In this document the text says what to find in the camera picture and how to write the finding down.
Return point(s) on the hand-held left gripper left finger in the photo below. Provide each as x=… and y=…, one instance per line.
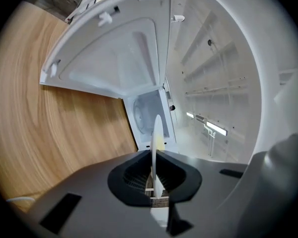
x=116, y=182

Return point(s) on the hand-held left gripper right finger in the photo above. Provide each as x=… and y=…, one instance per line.
x=193, y=180

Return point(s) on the white plate with food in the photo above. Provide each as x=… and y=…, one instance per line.
x=157, y=157

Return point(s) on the white microwave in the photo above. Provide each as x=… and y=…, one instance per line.
x=109, y=58

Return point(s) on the long ceiling light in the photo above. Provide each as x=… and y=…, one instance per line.
x=217, y=129
x=190, y=115

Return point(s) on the glass turntable plate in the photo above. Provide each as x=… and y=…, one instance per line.
x=140, y=115

